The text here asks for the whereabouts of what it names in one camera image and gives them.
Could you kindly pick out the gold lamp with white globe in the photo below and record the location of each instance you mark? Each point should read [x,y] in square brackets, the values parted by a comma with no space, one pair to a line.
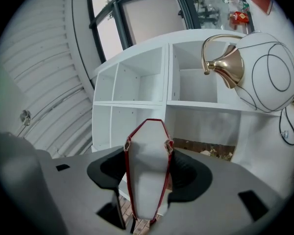
[264,72]

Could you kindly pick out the red bottle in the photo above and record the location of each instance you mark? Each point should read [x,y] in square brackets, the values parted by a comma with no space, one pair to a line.
[239,18]

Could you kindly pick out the black window frame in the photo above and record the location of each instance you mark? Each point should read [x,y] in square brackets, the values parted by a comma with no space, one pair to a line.
[118,26]

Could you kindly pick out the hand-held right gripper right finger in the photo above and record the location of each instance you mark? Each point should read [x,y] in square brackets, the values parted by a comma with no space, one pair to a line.
[210,204]

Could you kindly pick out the white hutch shelf unit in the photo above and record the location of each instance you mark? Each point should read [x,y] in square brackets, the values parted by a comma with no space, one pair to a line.
[147,57]

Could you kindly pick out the green capped plastic bottle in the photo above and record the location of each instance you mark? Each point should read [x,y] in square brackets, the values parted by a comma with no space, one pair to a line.
[245,6]

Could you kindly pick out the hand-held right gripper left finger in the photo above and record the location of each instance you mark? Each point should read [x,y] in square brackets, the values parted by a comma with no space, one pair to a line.
[88,204]

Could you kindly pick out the white card with red edge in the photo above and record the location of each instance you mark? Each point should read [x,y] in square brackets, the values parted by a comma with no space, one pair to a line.
[149,168]

